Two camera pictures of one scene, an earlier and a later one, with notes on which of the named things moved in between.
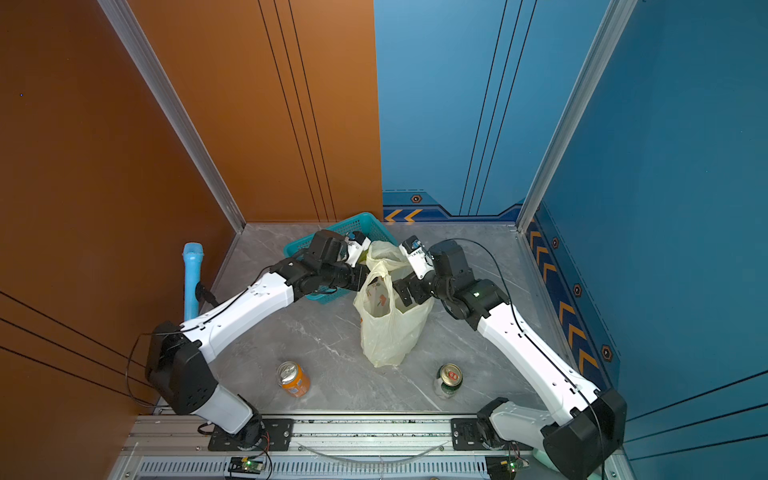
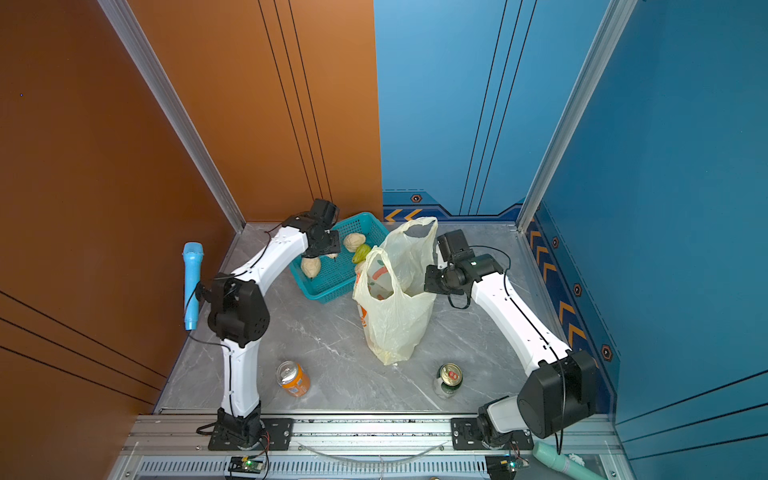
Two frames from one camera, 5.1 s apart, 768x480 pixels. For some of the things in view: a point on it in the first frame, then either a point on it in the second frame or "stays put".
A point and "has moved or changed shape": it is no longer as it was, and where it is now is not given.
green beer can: [450, 376] stays put
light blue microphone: [193, 252] stays put
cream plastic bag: [391, 331] has moved or changed shape
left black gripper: [360, 275] -> [336, 249]
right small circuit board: [504, 467] stays put
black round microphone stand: [204, 295] stays put
